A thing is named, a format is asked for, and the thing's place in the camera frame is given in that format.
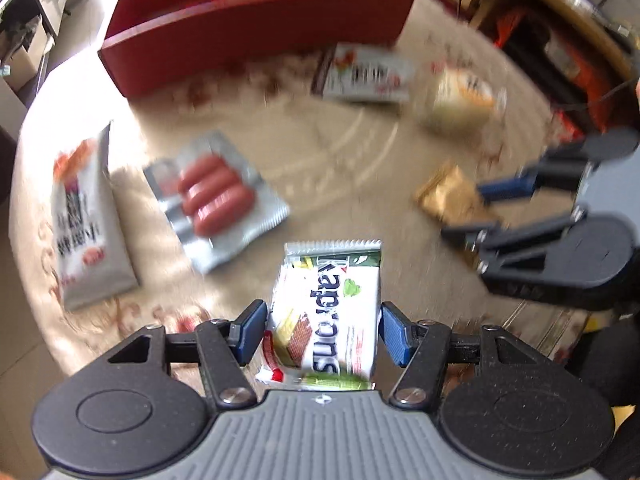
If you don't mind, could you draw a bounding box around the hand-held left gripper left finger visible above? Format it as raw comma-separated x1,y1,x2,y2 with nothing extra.
107,299,269,409

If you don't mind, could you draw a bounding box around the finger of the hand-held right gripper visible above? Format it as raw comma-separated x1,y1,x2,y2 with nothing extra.
475,142,600,206
440,210,587,283

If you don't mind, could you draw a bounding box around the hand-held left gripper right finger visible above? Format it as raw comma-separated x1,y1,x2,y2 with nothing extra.
378,301,541,408

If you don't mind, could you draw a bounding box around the gold foil snack packet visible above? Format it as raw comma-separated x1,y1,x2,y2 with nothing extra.
414,161,503,267

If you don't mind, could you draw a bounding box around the green white wafer packet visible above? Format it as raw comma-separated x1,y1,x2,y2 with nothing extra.
254,240,383,392

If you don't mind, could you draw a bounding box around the steamed cake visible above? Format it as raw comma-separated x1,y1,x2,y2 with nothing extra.
412,62,508,136

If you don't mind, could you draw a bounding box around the clear sausage packet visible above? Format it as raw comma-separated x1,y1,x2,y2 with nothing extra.
142,131,291,275

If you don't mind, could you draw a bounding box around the white printed snack packet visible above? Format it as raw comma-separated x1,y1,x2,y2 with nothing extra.
310,42,418,105

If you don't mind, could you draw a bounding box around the grey shrimp print snack packet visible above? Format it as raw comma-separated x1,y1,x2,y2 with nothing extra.
50,121,140,311

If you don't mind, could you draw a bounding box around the red cardboard box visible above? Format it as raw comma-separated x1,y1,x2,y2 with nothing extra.
97,0,417,98

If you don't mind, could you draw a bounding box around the dark cloth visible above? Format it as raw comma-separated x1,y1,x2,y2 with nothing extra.
565,310,640,408

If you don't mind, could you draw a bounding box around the red net bag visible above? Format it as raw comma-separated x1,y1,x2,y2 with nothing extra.
492,7,531,51

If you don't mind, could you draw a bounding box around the wooden television cabinet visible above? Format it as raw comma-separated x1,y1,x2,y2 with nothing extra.
385,0,640,81

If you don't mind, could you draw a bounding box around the dark long desk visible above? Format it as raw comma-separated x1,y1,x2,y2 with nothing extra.
0,0,96,146

